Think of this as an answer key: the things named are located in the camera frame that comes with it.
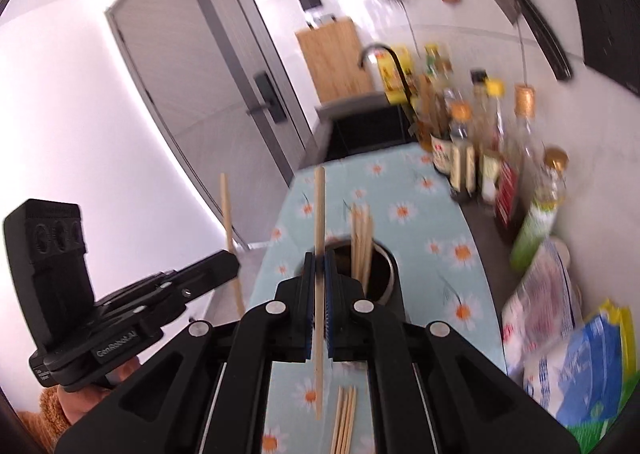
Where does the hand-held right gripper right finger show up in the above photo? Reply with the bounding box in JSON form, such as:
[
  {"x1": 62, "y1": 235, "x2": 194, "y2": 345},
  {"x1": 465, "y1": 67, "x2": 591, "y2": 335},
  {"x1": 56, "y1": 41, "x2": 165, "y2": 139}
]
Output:
[{"x1": 322, "y1": 253, "x2": 581, "y2": 454}]

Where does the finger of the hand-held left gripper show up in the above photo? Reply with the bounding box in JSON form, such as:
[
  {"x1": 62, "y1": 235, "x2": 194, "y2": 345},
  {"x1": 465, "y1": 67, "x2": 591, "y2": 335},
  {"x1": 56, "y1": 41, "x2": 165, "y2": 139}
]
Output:
[{"x1": 100, "y1": 250, "x2": 240, "y2": 323}]

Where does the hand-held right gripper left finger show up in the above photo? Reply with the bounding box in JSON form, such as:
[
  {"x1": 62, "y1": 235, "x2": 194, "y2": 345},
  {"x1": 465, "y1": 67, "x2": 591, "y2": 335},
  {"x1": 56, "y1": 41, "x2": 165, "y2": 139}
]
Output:
[{"x1": 55, "y1": 251, "x2": 317, "y2": 454}]

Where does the black cylindrical utensil holder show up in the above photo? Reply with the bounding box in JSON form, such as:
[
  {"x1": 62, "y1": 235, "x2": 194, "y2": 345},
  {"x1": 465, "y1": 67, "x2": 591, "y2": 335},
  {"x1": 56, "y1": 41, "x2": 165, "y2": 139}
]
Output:
[{"x1": 300, "y1": 239, "x2": 407, "y2": 325}]

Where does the single wooden chopstick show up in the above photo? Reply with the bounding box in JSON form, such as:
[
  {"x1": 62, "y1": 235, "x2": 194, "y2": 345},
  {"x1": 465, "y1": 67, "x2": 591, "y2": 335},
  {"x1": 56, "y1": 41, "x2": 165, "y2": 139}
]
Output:
[
  {"x1": 219, "y1": 173, "x2": 247, "y2": 319},
  {"x1": 312, "y1": 166, "x2": 327, "y2": 421}
]

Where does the bundle of wooden chopsticks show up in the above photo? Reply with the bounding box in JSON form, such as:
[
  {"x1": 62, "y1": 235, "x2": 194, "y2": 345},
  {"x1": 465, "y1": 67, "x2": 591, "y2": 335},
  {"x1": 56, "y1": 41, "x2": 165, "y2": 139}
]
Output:
[{"x1": 330, "y1": 203, "x2": 375, "y2": 454}]

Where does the person's left forearm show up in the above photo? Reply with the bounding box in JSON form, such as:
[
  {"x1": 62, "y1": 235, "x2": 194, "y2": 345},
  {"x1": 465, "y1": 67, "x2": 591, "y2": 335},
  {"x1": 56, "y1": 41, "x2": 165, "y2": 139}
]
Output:
[{"x1": 17, "y1": 386, "x2": 68, "y2": 454}]

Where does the person's left hand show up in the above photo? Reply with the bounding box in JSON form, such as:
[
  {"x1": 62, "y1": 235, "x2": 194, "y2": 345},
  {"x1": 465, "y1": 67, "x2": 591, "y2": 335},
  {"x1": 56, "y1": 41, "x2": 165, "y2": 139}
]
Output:
[{"x1": 60, "y1": 356, "x2": 141, "y2": 427}]

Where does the black sink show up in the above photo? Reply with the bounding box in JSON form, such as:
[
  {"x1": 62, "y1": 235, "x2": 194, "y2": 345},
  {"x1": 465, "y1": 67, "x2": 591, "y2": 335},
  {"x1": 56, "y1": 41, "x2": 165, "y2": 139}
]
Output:
[{"x1": 326, "y1": 102, "x2": 418, "y2": 161}]

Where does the dark bottle with red label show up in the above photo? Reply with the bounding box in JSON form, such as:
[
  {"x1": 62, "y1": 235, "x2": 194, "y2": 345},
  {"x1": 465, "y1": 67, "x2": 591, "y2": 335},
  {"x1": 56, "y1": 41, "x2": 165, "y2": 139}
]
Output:
[{"x1": 430, "y1": 131, "x2": 455, "y2": 175}]

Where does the grey door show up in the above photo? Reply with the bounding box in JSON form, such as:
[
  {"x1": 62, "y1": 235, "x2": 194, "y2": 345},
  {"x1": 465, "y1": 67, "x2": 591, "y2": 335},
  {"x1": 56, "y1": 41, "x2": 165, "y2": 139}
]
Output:
[{"x1": 104, "y1": 0, "x2": 313, "y2": 247}]

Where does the white and pink bag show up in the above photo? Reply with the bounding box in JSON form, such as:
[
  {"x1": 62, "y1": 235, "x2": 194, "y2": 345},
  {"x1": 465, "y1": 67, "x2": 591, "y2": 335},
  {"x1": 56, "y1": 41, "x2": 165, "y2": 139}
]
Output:
[{"x1": 501, "y1": 238, "x2": 585, "y2": 381}]

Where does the small bottle with orange cap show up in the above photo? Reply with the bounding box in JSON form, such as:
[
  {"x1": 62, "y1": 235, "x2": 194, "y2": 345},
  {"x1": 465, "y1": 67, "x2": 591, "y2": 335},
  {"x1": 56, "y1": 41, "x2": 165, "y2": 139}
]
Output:
[{"x1": 448, "y1": 102, "x2": 477, "y2": 203}]

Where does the tall bottle with yellow cap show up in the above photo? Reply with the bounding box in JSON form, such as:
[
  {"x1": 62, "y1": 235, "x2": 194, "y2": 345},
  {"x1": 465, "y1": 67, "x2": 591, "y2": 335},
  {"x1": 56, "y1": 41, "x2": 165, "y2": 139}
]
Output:
[{"x1": 476, "y1": 78, "x2": 505, "y2": 207}]

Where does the oil bottle with green label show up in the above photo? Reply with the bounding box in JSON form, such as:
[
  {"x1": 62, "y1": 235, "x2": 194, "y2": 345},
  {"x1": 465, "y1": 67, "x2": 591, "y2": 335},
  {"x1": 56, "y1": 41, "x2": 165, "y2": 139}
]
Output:
[{"x1": 509, "y1": 147, "x2": 571, "y2": 273}]

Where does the yellow dish soap bottle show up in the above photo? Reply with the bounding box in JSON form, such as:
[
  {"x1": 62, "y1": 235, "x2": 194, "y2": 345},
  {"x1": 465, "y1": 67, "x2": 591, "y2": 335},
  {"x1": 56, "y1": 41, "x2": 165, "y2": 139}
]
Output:
[{"x1": 376, "y1": 46, "x2": 417, "y2": 105}]

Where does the white paper cup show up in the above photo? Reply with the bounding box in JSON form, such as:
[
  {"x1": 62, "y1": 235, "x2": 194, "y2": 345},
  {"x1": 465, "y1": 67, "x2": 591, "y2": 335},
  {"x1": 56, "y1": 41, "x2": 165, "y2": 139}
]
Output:
[{"x1": 549, "y1": 235, "x2": 572, "y2": 269}]

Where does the blue and white bag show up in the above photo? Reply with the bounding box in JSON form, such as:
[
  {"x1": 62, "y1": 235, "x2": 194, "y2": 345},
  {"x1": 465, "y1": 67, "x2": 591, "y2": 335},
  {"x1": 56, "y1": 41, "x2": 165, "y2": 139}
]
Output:
[{"x1": 521, "y1": 315, "x2": 627, "y2": 431}]

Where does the wooden cutting board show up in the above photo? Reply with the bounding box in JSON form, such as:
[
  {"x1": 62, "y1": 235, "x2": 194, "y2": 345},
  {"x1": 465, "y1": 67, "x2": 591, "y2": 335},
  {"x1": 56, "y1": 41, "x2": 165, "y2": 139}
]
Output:
[{"x1": 294, "y1": 16, "x2": 374, "y2": 105}]

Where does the black curved faucet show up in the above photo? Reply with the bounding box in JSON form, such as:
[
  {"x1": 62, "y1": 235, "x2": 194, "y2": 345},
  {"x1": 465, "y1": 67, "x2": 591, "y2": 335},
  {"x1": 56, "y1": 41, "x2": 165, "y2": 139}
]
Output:
[{"x1": 359, "y1": 42, "x2": 418, "y2": 109}]

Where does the bottle with dark cap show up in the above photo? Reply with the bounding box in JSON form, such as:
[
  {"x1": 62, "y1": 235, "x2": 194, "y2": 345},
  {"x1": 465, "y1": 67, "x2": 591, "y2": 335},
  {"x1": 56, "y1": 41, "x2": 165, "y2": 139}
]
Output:
[{"x1": 469, "y1": 68, "x2": 490, "y2": 107}]

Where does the clear bottle with yellow cap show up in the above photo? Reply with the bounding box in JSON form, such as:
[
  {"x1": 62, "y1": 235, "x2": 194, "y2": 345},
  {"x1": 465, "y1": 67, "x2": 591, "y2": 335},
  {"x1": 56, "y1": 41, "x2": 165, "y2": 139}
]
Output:
[{"x1": 424, "y1": 44, "x2": 455, "y2": 99}]

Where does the yellow bag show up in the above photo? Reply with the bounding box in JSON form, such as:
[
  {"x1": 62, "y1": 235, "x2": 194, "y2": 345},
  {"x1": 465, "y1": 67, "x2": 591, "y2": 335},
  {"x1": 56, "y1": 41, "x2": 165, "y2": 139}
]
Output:
[{"x1": 597, "y1": 300, "x2": 637, "y2": 417}]

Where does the black door lock handle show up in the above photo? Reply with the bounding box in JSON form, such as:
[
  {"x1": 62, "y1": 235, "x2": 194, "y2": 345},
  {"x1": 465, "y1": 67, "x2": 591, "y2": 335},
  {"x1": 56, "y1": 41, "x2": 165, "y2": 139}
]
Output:
[{"x1": 247, "y1": 72, "x2": 288, "y2": 125}]

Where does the black wall panel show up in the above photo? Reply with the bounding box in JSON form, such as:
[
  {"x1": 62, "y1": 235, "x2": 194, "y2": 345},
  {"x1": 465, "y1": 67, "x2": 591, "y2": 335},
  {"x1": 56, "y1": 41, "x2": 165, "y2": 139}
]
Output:
[{"x1": 570, "y1": 0, "x2": 640, "y2": 98}]

